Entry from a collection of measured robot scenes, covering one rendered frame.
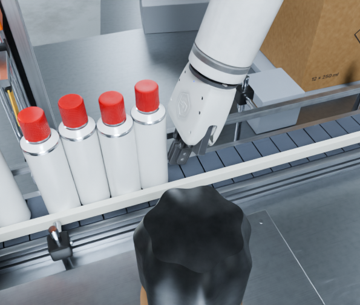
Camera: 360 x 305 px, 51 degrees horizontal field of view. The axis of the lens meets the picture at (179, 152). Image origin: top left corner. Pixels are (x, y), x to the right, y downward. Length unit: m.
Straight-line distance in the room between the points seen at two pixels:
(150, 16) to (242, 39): 0.70
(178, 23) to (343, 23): 0.50
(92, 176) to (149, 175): 0.09
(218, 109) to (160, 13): 0.68
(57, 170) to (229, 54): 0.28
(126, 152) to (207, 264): 0.33
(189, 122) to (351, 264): 0.35
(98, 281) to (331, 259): 0.37
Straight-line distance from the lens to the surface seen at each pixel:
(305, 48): 0.90
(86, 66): 1.06
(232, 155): 0.71
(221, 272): 0.24
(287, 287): 0.57
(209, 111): 0.51
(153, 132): 0.54
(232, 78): 0.50
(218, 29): 0.48
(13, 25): 0.59
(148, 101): 0.51
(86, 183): 0.58
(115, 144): 0.52
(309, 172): 0.74
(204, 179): 0.62
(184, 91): 0.55
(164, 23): 1.18
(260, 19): 0.48
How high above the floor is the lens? 1.38
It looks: 46 degrees down
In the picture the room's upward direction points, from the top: straight up
